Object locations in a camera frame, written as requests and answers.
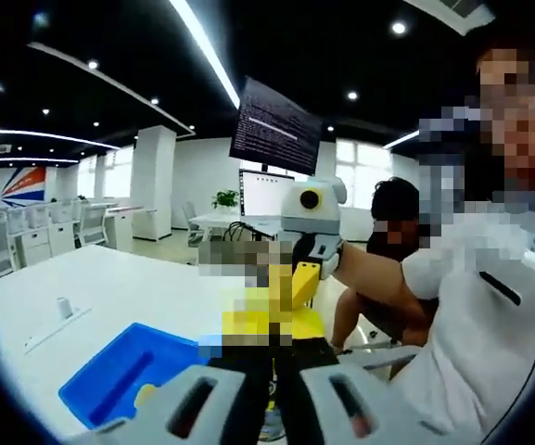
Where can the white table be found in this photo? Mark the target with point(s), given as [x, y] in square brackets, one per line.
[109, 287]

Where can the black computer monitor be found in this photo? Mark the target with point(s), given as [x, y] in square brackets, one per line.
[276, 127]

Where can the person in white shirt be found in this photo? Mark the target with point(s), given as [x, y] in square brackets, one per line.
[457, 371]

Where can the green potted plant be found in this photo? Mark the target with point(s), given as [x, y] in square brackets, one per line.
[225, 198]

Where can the white square pillar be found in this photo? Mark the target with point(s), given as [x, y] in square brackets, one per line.
[153, 185]

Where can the red blue wall poster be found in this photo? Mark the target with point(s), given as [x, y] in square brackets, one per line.
[26, 187]

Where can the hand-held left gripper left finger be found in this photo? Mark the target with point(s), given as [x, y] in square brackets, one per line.
[202, 408]

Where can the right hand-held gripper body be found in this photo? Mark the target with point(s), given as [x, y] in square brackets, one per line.
[315, 213]

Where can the blue plastic box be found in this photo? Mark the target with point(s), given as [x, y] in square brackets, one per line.
[109, 371]

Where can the white screen monitor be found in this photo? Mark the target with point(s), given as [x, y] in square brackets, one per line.
[264, 194]

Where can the row of white desks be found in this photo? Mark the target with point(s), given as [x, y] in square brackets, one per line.
[54, 227]

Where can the yellow chips stack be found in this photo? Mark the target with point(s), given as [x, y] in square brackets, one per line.
[146, 396]

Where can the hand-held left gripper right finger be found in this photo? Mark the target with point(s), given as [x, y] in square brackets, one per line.
[341, 408]

